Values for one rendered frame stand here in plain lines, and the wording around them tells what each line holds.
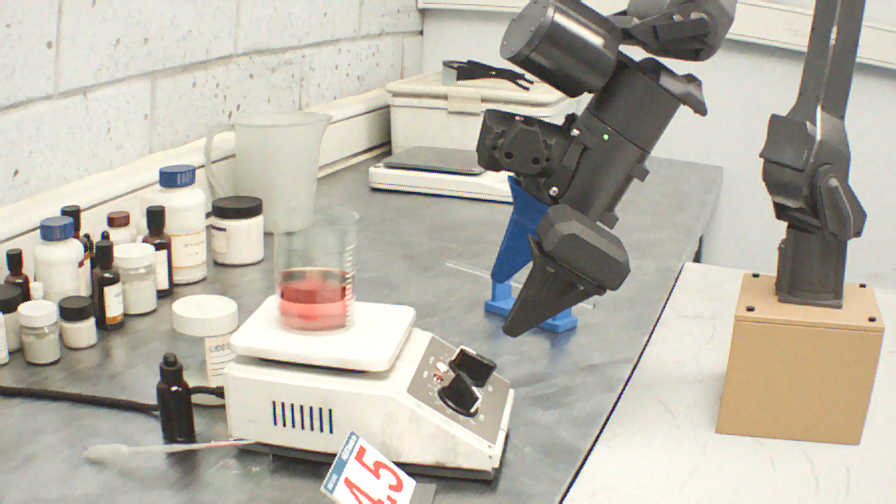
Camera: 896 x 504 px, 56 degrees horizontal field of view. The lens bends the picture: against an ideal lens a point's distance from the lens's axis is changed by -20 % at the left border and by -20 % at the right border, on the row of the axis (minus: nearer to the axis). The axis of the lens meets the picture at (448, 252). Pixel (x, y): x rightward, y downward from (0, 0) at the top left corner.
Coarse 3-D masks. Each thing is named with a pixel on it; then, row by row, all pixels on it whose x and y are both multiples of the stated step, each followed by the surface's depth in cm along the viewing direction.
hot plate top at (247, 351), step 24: (264, 312) 76; (360, 312) 77; (384, 312) 78; (408, 312) 78; (240, 336) 71; (264, 336) 71; (288, 336) 71; (312, 336) 72; (336, 336) 72; (360, 336) 72; (384, 336) 73; (288, 360) 69; (312, 360) 69; (336, 360) 68; (360, 360) 68; (384, 360) 68
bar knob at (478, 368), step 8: (456, 352) 76; (464, 352) 76; (472, 352) 76; (456, 360) 76; (464, 360) 76; (472, 360) 76; (480, 360) 76; (488, 360) 76; (456, 368) 76; (464, 368) 76; (472, 368) 76; (480, 368) 76; (488, 368) 76; (472, 376) 76; (480, 376) 76; (488, 376) 76; (480, 384) 76
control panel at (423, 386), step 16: (432, 336) 79; (432, 352) 77; (448, 352) 78; (416, 368) 73; (432, 368) 74; (448, 368) 76; (416, 384) 70; (432, 384) 72; (496, 384) 78; (432, 400) 70; (496, 400) 75; (448, 416) 69; (464, 416) 70; (480, 416) 72; (496, 416) 73; (480, 432) 69; (496, 432) 71
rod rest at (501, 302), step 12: (492, 288) 106; (504, 288) 106; (492, 300) 106; (504, 300) 107; (492, 312) 106; (504, 312) 105; (564, 312) 101; (540, 324) 101; (552, 324) 100; (564, 324) 100; (576, 324) 102
